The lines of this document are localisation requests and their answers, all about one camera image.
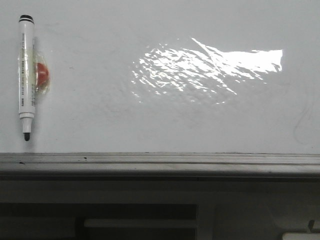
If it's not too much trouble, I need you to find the red round magnet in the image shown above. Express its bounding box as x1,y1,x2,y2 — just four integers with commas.
36,62,50,88

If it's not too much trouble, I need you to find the white whiteboard marker pen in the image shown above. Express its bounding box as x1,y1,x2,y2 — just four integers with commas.
18,14,36,142

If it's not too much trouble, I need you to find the white whiteboard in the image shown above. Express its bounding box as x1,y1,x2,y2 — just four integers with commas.
0,0,320,154

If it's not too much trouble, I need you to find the grey aluminium marker tray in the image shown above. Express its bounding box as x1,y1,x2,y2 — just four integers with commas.
0,152,320,179

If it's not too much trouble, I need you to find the white box at bottom right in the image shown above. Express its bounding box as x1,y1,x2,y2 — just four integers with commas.
282,232,320,240

